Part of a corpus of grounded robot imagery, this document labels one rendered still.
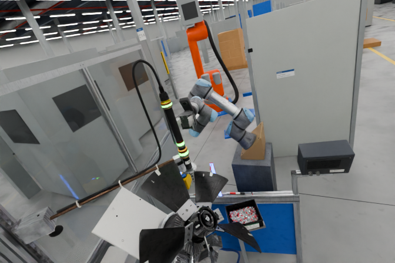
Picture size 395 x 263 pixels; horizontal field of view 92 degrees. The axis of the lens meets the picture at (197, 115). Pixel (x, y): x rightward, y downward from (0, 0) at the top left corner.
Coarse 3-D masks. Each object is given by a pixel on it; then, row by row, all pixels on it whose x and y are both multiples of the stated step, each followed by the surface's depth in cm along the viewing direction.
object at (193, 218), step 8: (200, 208) 94; (208, 208) 97; (192, 216) 94; (200, 216) 92; (208, 216) 95; (184, 224) 95; (200, 224) 88; (208, 224) 90; (216, 224) 93; (192, 232) 93; (200, 232) 89; (208, 232) 88; (192, 240) 92; (200, 240) 94
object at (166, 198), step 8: (160, 168) 104; (168, 168) 105; (176, 168) 105; (152, 176) 101; (160, 176) 102; (168, 176) 102; (176, 176) 103; (144, 184) 99; (152, 184) 99; (160, 184) 100; (168, 184) 100; (176, 184) 101; (184, 184) 101; (152, 192) 98; (160, 192) 98; (168, 192) 99; (176, 192) 99; (184, 192) 99; (160, 200) 97; (168, 200) 97; (176, 200) 97; (184, 200) 97; (176, 208) 96
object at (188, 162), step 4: (160, 88) 75; (160, 92) 76; (164, 92) 76; (160, 96) 76; (164, 96) 76; (168, 96) 77; (160, 100) 77; (164, 100) 76; (188, 156) 89; (184, 160) 89; (188, 160) 89; (184, 164) 91; (188, 164) 90; (188, 168) 91
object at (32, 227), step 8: (48, 208) 75; (32, 216) 72; (40, 216) 71; (48, 216) 73; (16, 224) 70; (24, 224) 70; (32, 224) 69; (40, 224) 70; (48, 224) 71; (16, 232) 67; (24, 232) 68; (32, 232) 70; (40, 232) 71; (48, 232) 72; (24, 240) 69; (32, 240) 70
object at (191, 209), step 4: (188, 200) 98; (184, 204) 97; (188, 204) 97; (192, 204) 97; (180, 208) 97; (184, 208) 97; (188, 208) 97; (192, 208) 97; (196, 208) 96; (180, 212) 96; (184, 212) 96; (188, 212) 96; (192, 212) 96; (180, 216) 96; (184, 216) 96; (188, 216) 96; (184, 220) 95
